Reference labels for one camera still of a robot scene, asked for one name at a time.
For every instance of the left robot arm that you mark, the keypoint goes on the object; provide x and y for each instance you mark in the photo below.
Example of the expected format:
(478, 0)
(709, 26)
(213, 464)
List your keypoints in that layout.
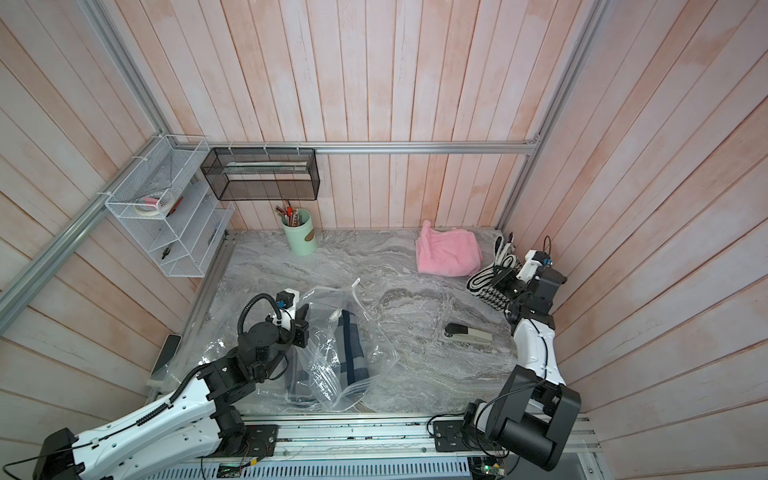
(199, 418)

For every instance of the grey black stapler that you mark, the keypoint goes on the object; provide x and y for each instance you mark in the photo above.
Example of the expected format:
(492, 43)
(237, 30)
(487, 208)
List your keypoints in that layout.
(464, 334)

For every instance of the aluminium frame rail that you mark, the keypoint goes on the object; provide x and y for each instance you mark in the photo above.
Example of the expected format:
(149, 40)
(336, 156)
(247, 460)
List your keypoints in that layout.
(375, 147)

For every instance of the dark blue blanket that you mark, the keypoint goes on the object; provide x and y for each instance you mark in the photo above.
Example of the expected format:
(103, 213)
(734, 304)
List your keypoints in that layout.
(331, 369)

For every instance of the coloured pencils in cup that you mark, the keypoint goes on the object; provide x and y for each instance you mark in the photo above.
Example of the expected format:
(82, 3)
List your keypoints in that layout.
(288, 214)

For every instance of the pink fleece blanket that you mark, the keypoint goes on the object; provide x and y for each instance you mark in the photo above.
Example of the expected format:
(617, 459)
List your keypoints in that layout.
(454, 253)

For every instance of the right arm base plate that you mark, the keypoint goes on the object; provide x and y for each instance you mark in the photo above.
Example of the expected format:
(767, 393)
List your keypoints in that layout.
(453, 435)

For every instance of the clear plastic vacuum bag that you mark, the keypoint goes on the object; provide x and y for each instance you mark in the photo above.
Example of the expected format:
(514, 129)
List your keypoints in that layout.
(217, 334)

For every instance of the black white houndstooth knit blanket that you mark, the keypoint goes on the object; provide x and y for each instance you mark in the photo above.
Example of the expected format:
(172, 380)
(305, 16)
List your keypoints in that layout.
(484, 283)

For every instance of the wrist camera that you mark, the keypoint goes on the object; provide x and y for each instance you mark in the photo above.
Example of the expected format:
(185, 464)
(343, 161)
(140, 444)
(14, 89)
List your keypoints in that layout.
(287, 302)
(534, 260)

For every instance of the white wire mesh shelf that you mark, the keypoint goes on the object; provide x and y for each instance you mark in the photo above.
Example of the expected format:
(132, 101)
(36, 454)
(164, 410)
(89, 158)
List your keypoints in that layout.
(196, 224)

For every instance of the tape roll on shelf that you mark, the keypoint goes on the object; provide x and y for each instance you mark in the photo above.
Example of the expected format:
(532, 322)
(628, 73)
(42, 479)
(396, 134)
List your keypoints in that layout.
(157, 204)

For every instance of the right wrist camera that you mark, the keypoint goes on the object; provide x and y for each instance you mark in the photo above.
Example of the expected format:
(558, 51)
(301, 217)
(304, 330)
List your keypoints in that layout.
(534, 260)

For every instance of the mint green pencil cup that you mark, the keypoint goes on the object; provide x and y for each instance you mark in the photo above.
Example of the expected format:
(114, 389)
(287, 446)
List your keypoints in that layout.
(300, 233)

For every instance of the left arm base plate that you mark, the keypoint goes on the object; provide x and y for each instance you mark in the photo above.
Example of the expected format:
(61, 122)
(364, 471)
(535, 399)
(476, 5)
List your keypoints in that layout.
(250, 441)

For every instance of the black mesh wall basket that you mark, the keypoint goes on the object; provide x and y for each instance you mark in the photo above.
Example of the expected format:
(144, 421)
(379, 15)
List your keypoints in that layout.
(262, 173)

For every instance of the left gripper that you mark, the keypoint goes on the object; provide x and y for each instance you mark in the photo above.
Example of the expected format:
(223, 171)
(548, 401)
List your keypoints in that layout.
(301, 329)

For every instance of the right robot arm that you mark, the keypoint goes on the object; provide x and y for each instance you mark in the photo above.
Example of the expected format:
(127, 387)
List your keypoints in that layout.
(533, 415)

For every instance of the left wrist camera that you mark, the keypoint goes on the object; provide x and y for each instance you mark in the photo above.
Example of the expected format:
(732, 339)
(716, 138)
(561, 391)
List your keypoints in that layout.
(287, 302)

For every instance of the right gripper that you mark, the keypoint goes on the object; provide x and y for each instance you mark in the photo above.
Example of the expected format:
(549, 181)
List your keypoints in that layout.
(501, 281)

